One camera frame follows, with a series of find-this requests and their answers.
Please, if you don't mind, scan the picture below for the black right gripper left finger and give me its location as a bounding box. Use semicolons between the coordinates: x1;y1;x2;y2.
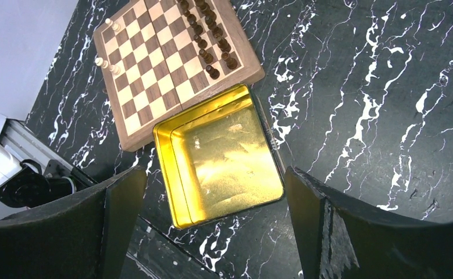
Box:
0;166;147;278

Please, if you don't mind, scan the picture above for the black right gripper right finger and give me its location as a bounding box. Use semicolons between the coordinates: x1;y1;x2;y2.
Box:
284;167;453;278

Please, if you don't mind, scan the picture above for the wooden chess board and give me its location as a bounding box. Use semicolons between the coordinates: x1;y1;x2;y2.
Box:
93;1;265;152

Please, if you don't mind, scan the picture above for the empty gold tin lid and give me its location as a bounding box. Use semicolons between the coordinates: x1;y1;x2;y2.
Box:
153;84;284;230

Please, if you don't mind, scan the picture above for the dark chess pieces row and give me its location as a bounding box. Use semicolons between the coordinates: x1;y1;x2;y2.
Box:
176;1;241;80

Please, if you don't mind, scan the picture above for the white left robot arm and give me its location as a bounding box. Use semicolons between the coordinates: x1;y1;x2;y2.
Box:
0;145;81;220

